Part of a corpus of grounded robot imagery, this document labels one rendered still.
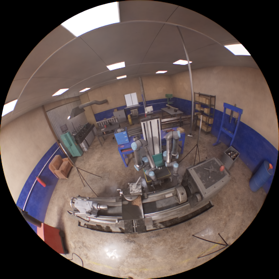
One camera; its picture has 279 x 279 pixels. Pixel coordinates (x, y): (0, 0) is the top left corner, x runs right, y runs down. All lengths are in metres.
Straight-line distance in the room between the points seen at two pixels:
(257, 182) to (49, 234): 5.82
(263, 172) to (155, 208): 3.22
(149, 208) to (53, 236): 2.89
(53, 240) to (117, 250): 1.78
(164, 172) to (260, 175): 3.24
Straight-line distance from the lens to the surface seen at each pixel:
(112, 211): 1.76
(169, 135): 1.47
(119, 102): 7.48
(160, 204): 1.61
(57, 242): 3.42
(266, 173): 3.50
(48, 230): 3.29
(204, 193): 1.11
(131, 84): 7.42
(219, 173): 1.35
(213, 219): 2.66
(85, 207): 1.51
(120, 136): 2.59
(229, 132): 3.88
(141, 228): 1.43
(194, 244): 2.51
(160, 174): 2.36
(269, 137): 3.92
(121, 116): 7.25
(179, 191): 1.18
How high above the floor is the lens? 2.28
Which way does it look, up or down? 32 degrees down
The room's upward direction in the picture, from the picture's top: 12 degrees counter-clockwise
